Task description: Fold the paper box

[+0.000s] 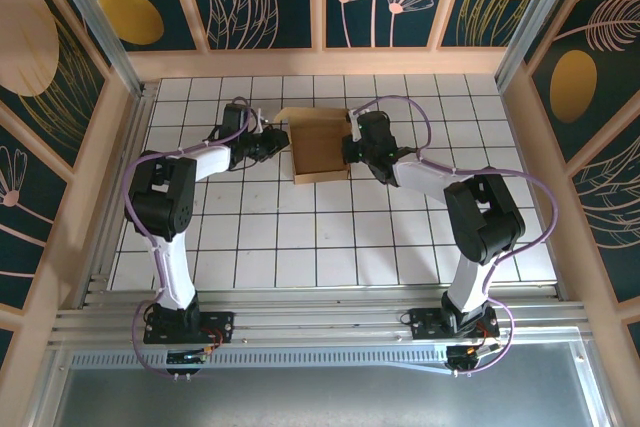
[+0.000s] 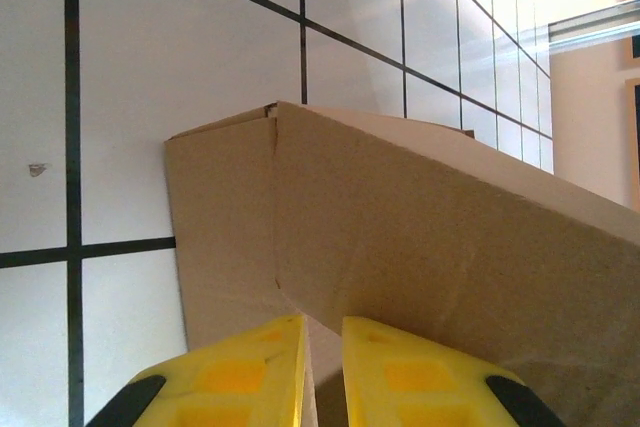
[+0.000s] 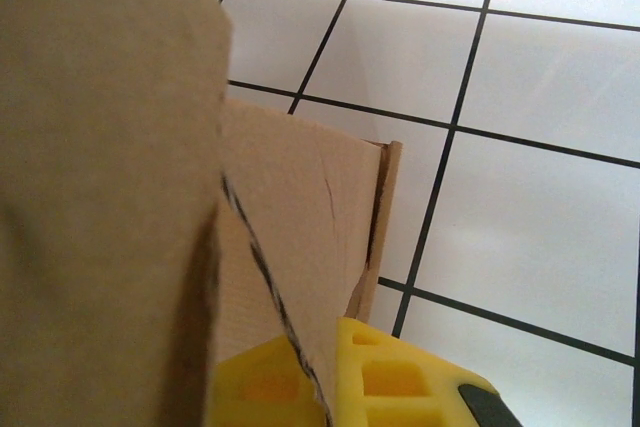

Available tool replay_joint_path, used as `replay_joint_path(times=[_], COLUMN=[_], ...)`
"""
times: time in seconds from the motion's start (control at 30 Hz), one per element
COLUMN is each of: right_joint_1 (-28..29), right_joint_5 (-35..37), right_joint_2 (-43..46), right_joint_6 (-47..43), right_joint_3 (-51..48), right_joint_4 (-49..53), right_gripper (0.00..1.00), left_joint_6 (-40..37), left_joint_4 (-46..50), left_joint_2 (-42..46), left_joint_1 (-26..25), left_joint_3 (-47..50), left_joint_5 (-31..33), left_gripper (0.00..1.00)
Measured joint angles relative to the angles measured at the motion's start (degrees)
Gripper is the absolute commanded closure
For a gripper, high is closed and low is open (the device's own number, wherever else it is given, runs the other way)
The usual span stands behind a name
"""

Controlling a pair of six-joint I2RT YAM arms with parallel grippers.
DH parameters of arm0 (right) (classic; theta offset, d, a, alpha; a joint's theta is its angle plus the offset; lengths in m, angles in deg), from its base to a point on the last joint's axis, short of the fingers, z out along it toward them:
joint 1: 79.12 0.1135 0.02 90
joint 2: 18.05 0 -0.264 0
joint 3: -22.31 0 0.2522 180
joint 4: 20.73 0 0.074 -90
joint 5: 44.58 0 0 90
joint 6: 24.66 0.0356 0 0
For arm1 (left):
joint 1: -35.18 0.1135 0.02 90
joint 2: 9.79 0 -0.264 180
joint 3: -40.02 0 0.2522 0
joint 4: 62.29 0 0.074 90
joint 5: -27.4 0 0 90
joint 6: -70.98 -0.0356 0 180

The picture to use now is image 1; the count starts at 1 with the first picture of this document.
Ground aluminium mounting rail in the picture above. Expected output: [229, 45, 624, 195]
[49, 286, 591, 348]

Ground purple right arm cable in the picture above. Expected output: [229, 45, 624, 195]
[349, 95, 559, 378]

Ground brown cardboard box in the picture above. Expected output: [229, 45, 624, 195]
[273, 106, 354, 184]

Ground thin red power wire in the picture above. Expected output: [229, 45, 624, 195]
[474, 319, 503, 351]
[199, 327, 225, 351]

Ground dark panel pink feather lines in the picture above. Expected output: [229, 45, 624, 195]
[567, 131, 640, 306]

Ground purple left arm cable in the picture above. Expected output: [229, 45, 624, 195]
[124, 96, 252, 381]

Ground aluminium corner post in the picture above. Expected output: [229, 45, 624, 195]
[42, 0, 146, 98]
[494, 0, 586, 93]

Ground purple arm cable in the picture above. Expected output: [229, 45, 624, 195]
[349, 95, 559, 378]
[124, 96, 252, 381]

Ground dark panel large peach disc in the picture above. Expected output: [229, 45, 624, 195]
[0, 0, 112, 186]

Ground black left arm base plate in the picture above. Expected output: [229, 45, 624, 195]
[143, 310, 236, 347]

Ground dark panel yellow oval feather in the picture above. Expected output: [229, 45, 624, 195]
[519, 0, 640, 166]

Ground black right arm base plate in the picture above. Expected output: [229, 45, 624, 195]
[408, 306, 501, 343]

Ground slotted grey cable duct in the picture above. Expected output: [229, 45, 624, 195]
[69, 350, 451, 374]

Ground dark panel single pink flower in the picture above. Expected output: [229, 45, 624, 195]
[0, 101, 76, 318]

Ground aluminium side rail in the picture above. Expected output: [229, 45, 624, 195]
[79, 79, 161, 308]

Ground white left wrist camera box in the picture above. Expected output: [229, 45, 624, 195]
[255, 105, 275, 137]

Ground grey metal sheet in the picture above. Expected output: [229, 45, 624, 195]
[29, 341, 616, 427]

